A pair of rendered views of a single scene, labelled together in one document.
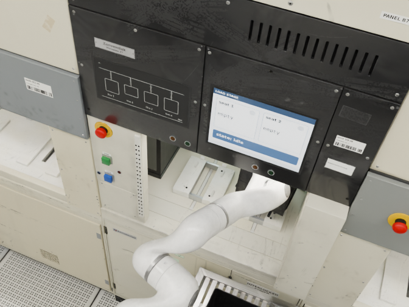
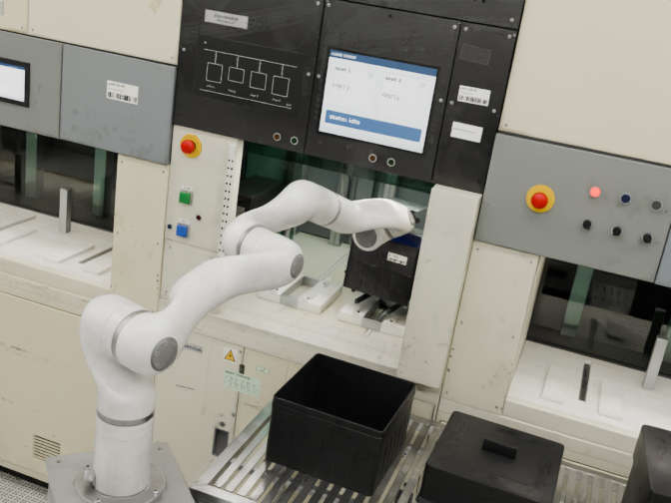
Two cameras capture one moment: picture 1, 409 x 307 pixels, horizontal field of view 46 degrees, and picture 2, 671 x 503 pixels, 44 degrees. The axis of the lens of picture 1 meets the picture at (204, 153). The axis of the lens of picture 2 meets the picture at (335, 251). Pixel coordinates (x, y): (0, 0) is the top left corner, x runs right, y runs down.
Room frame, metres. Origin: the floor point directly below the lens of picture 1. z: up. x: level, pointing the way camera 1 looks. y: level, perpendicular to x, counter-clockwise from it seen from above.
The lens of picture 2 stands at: (-1.18, -0.07, 1.91)
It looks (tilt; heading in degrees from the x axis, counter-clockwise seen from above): 19 degrees down; 359
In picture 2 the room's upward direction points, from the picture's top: 9 degrees clockwise
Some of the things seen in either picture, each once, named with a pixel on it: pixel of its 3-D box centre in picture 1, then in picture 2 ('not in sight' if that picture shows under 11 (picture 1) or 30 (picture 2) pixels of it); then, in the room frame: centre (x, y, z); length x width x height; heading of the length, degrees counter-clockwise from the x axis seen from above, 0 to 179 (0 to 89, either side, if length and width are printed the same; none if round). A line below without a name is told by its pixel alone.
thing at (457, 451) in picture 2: not in sight; (494, 466); (0.54, -0.54, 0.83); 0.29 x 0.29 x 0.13; 71
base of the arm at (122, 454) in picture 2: not in sight; (123, 448); (0.35, 0.30, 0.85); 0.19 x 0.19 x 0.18
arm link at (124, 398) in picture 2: not in sight; (119, 354); (0.37, 0.32, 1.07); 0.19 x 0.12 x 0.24; 53
